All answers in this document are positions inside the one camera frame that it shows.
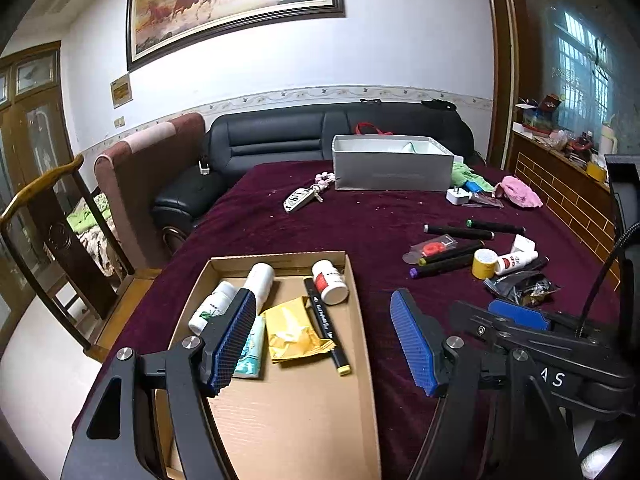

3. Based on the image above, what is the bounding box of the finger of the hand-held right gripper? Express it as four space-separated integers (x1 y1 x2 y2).
487 298 622 354
449 300 577 357

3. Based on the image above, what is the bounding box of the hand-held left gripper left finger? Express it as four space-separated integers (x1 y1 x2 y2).
59 286 258 480

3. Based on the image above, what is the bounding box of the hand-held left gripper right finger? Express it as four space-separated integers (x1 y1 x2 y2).
390 287 592 480

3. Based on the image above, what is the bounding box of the teal tissue pack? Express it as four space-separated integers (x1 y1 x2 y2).
232 312 269 380

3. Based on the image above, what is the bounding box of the dark snack bag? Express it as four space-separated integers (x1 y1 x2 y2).
482 270 562 307

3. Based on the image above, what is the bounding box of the white bottle green label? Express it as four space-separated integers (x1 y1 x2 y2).
188 280 239 336

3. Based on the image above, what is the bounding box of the yellow packet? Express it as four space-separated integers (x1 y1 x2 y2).
262 295 337 366

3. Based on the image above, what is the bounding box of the plain white bottle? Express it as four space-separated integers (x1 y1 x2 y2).
243 262 276 312

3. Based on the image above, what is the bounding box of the black marker purple cap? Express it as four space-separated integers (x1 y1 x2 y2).
408 252 476 280

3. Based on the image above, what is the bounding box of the black marker dark yellow cap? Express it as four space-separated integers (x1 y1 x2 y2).
419 240 485 267

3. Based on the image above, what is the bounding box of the black marker pale yellow cap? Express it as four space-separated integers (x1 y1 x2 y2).
302 275 353 377

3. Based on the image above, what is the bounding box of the cardboard tray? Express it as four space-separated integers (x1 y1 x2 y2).
155 250 382 480

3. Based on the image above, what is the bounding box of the white bottle red label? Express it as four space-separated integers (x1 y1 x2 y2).
311 258 350 305

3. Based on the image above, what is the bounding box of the person's right hand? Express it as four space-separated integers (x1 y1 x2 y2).
580 442 629 480

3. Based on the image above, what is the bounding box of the white tube red print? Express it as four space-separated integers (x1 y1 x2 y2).
493 236 540 276

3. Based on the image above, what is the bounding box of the black marker tan cap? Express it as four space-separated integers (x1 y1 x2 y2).
492 256 550 276

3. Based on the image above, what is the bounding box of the yellow tape roll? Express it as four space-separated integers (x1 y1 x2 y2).
472 248 499 281

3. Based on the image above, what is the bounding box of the black marker green cap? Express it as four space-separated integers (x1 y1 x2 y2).
465 217 527 236

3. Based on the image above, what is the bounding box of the black marker grey cap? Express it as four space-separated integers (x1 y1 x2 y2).
423 223 496 242

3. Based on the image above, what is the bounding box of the clear packet dark red item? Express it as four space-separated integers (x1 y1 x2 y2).
462 194 504 210

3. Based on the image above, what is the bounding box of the floral pink cloth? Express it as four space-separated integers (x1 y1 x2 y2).
493 174 545 210

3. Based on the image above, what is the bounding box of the brown tiled counter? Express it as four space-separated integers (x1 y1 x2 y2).
507 132 619 272

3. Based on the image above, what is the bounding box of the green cloth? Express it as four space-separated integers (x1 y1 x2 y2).
451 159 494 194

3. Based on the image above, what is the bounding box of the grey cardboard box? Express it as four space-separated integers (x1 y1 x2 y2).
332 133 456 192

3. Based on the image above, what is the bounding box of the green floral blanket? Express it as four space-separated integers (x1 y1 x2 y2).
67 194 121 279

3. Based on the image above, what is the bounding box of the brown armchair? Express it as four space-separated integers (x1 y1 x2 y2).
93 112 207 274

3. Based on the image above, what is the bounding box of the wooden chair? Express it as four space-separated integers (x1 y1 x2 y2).
0 153 167 362

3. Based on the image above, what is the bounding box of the white kettle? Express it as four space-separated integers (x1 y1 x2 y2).
599 122 619 159

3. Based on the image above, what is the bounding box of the colourful box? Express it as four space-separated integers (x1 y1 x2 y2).
514 93 564 134

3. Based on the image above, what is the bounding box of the black leather sofa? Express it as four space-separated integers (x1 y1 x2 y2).
152 103 476 242

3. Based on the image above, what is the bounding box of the red bag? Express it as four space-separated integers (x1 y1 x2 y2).
354 120 396 137

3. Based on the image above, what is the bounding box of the wooden glass door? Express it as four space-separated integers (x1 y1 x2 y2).
0 42 82 282

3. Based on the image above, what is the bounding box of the framed horse painting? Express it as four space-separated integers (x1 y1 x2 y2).
125 0 347 72

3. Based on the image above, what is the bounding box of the black braided cable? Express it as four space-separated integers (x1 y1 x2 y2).
574 219 640 342

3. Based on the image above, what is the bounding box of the wooden door frame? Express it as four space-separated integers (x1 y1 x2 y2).
480 0 524 169

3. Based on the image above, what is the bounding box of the gold wall plaque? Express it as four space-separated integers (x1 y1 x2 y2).
109 73 134 110

